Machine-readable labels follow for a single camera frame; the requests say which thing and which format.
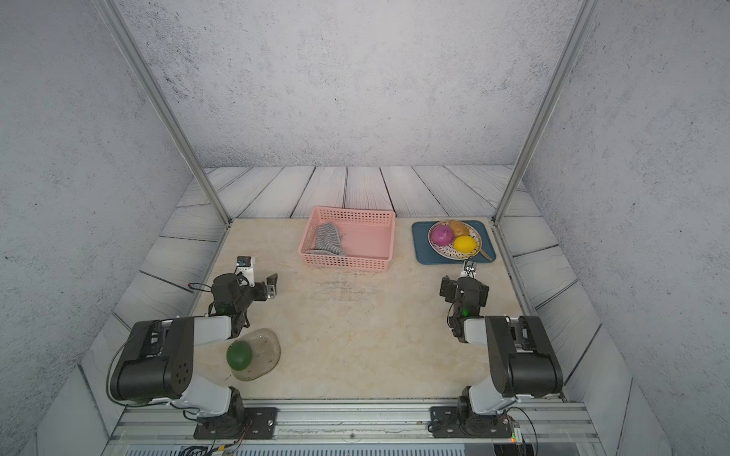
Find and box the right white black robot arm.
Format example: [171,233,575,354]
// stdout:
[429,260,564,439]

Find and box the aluminium frame post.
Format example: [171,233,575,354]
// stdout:
[93,0,233,228]
[492,0,599,225]

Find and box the left aluminium frame post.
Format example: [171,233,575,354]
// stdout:
[93,0,233,228]

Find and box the teal tray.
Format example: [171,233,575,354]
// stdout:
[412,220,498,265]

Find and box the right aluminium frame post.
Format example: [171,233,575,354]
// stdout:
[492,0,599,225]

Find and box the grey striped dishcloth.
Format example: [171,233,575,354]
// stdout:
[308,222,346,256]

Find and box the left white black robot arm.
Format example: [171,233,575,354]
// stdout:
[106,256,281,440]

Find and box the orange brown fruit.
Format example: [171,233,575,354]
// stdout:
[448,220,471,239]

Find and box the patterned round plate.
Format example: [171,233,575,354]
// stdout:
[429,220,482,260]

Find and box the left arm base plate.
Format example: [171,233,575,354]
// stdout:
[193,408,279,440]

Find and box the green ball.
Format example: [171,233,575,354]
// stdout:
[225,340,254,372]

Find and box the pink plastic basket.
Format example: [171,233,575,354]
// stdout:
[298,206,395,272]

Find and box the purple round fruit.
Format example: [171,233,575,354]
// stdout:
[429,223,454,247]

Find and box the yellow lemon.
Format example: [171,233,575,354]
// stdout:
[452,235,479,256]

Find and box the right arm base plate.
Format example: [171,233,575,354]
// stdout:
[427,407,513,440]

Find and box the aluminium front rail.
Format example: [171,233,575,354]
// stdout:
[102,398,606,456]

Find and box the translucent glass bowl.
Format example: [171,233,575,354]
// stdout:
[230,329,281,381]

